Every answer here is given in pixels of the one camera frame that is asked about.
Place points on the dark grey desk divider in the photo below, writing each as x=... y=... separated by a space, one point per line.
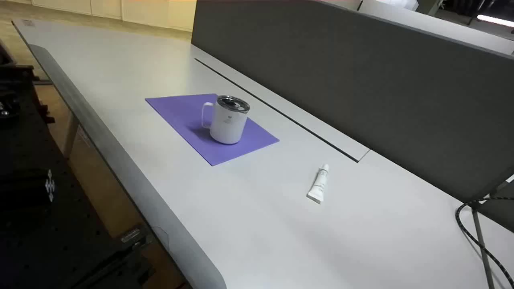
x=438 y=108

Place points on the black perforated board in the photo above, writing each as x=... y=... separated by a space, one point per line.
x=49 y=234

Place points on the white tube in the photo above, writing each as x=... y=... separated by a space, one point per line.
x=316 y=189

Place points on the purple place mat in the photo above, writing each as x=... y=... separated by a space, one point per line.
x=183 y=116

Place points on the black mug lid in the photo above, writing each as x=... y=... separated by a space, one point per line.
x=231 y=103

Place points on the table leg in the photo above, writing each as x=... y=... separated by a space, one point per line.
x=70 y=137

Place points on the white coffee mug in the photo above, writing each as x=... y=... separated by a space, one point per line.
x=223 y=125

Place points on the grey cable tray cover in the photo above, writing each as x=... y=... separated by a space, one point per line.
x=303 y=119

